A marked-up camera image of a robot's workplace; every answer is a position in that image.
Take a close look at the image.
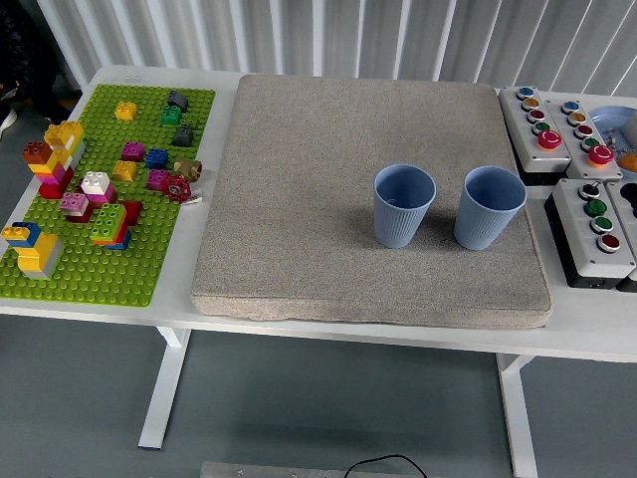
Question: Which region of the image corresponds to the white table leg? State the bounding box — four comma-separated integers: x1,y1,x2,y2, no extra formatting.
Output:
137,327,192,450
496,353,539,478

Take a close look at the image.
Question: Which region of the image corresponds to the small metal chain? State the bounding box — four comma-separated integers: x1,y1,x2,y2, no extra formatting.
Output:
601,126,629,150

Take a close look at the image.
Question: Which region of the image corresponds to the red toy brick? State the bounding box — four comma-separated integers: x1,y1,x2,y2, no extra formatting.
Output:
118,200,144,228

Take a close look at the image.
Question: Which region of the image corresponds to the grey-brown cushion mat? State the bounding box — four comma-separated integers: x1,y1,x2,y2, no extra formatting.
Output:
190,74,553,331

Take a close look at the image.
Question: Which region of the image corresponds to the brown yellow red brick tower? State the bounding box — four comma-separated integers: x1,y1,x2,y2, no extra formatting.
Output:
21,140,76,200

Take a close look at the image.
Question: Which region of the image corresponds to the black cable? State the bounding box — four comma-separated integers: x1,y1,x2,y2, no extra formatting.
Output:
345,453,427,478

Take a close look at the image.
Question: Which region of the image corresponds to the grey five-button control box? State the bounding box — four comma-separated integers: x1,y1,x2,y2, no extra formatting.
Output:
544,99,625,181
498,86,572,186

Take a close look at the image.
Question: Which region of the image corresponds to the green studded baseplate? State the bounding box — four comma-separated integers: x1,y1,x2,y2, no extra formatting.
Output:
0,83,217,309

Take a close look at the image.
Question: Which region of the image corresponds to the blue yellow grey brick stack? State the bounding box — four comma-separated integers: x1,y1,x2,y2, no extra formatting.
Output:
1,221,65,280

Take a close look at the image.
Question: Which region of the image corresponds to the grey four-button control box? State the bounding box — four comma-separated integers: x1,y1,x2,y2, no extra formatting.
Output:
542,177,637,290

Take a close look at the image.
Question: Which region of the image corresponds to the yellow white brick tower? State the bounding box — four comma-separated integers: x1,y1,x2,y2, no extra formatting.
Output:
43,120,87,170

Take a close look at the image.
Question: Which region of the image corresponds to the blue ribbed cup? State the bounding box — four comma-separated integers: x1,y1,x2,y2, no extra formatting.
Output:
453,165,528,251
372,163,438,249

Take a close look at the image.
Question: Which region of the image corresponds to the brass valve red handwheel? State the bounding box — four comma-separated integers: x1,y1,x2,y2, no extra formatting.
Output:
159,156,206,205

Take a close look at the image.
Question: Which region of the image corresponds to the grey black-button control box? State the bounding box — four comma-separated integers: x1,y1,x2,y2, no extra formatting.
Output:
603,178,637,294

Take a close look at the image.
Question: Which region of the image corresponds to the green orange blue brick stack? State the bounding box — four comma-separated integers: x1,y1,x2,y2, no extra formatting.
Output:
90,202,132,251

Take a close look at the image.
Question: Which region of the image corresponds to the pink red brick stack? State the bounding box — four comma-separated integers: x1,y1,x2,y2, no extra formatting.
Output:
59,191,96,224

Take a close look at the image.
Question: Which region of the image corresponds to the white pink brick stack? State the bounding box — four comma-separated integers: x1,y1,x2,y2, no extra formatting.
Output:
79,170,118,208

